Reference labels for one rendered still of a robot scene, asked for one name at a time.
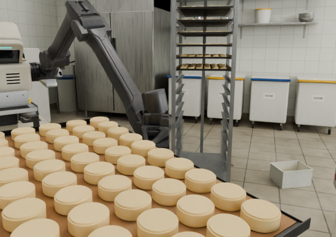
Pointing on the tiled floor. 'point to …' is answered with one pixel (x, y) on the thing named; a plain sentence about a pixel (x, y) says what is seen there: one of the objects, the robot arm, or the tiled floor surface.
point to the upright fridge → (126, 46)
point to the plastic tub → (290, 174)
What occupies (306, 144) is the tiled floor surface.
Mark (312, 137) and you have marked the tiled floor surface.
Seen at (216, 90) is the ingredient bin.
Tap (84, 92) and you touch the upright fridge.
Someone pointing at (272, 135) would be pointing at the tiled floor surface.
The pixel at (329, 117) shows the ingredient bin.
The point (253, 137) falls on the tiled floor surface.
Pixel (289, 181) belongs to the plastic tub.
